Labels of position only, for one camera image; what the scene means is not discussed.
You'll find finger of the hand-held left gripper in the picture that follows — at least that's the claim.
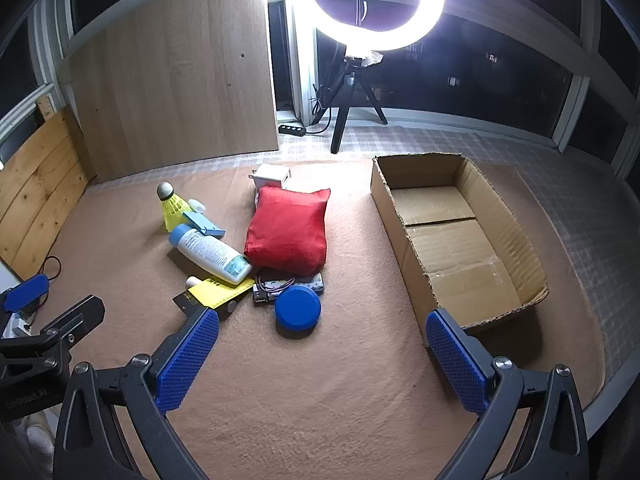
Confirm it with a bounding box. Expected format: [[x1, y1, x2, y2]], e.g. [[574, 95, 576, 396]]
[[0, 296, 106, 368], [0, 274, 51, 313]]

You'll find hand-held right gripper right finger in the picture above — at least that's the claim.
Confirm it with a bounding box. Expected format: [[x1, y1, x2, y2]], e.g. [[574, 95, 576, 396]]
[[425, 308, 591, 480]]

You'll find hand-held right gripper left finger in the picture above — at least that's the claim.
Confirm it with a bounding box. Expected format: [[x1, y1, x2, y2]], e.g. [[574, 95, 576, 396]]
[[52, 305, 221, 480]]

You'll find yellow packet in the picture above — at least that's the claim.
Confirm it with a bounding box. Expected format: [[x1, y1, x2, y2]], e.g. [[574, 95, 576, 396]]
[[172, 276, 256, 318]]

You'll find white lotion bottle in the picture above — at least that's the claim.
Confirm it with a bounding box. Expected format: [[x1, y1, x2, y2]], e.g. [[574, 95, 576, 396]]
[[168, 224, 252, 285]]

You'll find small cable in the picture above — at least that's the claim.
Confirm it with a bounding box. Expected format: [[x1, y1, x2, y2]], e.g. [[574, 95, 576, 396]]
[[252, 271, 297, 307]]

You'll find cardboard box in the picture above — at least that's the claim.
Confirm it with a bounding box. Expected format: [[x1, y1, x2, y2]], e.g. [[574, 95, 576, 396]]
[[371, 153, 549, 348]]

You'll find blue plastic holder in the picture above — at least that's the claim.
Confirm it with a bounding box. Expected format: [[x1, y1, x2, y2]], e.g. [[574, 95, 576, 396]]
[[181, 211, 226, 238]]

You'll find yellow shuttlecock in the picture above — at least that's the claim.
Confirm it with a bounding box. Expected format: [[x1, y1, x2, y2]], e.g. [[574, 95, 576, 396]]
[[157, 182, 193, 233]]

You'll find red fabric pouch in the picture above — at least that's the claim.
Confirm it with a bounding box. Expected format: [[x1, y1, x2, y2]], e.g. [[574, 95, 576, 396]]
[[244, 186, 332, 277]]

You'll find white charger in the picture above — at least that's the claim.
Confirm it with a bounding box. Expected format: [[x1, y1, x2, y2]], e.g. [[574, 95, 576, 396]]
[[250, 164, 292, 191]]

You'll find white plastic object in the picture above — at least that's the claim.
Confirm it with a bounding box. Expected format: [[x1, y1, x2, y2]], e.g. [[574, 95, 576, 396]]
[[2, 310, 36, 339]]

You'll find large wooden board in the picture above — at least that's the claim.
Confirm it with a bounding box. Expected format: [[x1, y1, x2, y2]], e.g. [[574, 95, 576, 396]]
[[67, 0, 280, 183]]

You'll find black tripod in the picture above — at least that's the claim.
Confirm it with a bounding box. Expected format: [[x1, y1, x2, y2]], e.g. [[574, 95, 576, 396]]
[[330, 55, 388, 155]]

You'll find black power cable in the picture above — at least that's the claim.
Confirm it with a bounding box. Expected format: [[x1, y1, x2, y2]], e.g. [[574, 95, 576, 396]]
[[306, 80, 343, 136]]

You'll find ring light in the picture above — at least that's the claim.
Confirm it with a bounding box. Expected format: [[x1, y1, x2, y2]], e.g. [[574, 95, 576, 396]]
[[260, 0, 446, 58]]

